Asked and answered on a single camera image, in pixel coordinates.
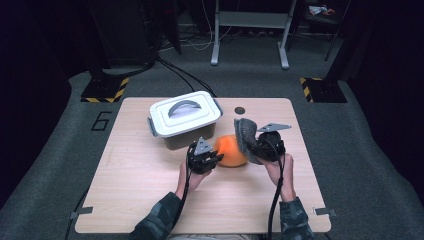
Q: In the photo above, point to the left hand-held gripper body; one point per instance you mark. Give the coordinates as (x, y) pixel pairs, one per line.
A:
(201, 163)

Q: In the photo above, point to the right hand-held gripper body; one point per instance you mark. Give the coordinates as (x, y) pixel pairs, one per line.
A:
(273, 148)

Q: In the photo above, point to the orange plush toy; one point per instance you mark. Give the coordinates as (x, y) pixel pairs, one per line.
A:
(230, 153)

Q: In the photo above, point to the brown transparent storage box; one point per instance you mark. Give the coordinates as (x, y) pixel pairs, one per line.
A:
(190, 140)

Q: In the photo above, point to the grey fluffy cloth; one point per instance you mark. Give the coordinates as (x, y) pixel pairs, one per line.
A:
(246, 136)

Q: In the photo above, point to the person's left hand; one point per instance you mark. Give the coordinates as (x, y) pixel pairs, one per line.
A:
(188, 181)

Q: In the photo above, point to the person's right hand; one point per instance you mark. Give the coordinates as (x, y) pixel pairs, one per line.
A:
(285, 176)

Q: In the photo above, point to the dark round table grommet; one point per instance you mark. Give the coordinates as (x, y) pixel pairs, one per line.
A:
(239, 110)

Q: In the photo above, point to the black yellow striped stand base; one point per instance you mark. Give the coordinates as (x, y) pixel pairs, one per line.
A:
(325, 90)
(100, 90)

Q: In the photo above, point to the grey tape strip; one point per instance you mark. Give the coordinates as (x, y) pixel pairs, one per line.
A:
(325, 211)
(81, 211)

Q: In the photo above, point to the black metal rack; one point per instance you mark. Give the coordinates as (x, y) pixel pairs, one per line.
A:
(325, 20)

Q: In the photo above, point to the small colourful items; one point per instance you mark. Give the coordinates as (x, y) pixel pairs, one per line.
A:
(320, 10)

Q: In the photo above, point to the white metal desk frame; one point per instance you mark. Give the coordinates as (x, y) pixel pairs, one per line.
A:
(253, 20)

